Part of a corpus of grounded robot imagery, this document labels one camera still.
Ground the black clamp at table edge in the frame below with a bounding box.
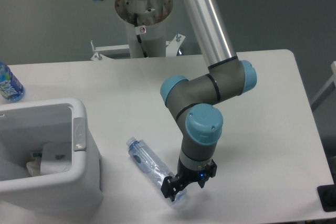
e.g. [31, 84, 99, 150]
[317, 184, 335, 212]

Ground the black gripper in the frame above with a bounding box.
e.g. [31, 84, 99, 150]
[161, 159, 217, 201]

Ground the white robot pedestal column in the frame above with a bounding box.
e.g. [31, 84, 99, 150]
[115, 0, 173, 58]

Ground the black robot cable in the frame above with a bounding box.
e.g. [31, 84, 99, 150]
[133, 13, 149, 58]

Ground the white green trash in can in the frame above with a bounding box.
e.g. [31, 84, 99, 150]
[26, 152, 42, 177]

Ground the white metal base bracket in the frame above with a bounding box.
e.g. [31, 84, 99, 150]
[90, 34, 186, 61]

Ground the clear plastic bottle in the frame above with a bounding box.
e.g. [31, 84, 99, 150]
[126, 137, 174, 196]

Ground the white plastic trash can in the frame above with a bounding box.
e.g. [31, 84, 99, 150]
[1, 98, 103, 212]

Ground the white frame at right edge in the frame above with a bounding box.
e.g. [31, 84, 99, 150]
[310, 61, 335, 111]

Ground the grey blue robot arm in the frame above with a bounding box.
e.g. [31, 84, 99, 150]
[96, 0, 257, 200]

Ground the blue labelled water bottle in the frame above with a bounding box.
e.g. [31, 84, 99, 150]
[1, 62, 25, 102]

